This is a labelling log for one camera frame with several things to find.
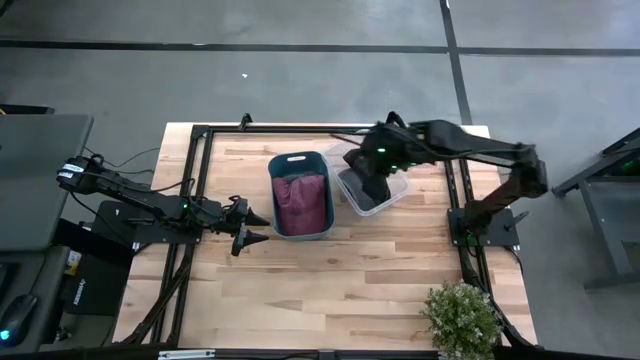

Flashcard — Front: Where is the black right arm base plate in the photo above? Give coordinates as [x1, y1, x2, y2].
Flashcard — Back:
[447, 207, 521, 249]

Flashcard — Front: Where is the black computer mouse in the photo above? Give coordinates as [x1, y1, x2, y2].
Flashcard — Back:
[0, 293, 39, 347]

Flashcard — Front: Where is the silver metal bracket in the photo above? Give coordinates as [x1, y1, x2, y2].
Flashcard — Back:
[158, 349, 216, 360]

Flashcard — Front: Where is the mauve pink knit hat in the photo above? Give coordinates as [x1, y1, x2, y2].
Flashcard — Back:
[298, 173, 329, 236]

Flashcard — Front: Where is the dark maroon hat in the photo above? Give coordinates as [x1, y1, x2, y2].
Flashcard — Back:
[272, 174, 301, 236]

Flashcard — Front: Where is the black metal desk frame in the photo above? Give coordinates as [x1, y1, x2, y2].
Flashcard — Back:
[552, 127, 640, 292]

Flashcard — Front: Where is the black aluminium table frame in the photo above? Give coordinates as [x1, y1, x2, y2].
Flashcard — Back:
[117, 112, 539, 351]

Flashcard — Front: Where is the black control box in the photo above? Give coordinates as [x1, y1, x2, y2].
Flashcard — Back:
[62, 254, 134, 317]

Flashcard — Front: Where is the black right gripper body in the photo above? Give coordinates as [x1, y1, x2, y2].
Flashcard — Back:
[357, 124, 419, 174]

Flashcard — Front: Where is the teal plastic basket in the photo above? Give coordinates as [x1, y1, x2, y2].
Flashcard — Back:
[267, 150, 336, 242]

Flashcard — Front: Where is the grey desk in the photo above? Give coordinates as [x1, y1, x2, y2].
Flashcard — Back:
[0, 113, 95, 254]

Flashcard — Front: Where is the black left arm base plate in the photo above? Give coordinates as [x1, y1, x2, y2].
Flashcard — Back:
[91, 199, 204, 246]

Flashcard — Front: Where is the green artificial plant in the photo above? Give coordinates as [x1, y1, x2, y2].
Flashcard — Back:
[422, 280, 503, 360]

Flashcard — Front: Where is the clear plastic bin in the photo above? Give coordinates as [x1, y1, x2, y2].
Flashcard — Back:
[323, 141, 412, 218]

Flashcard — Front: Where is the dark grey baseball cap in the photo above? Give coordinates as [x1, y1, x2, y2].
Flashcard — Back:
[338, 168, 376, 212]

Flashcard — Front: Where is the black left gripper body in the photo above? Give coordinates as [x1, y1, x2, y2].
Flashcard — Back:
[215, 197, 251, 236]

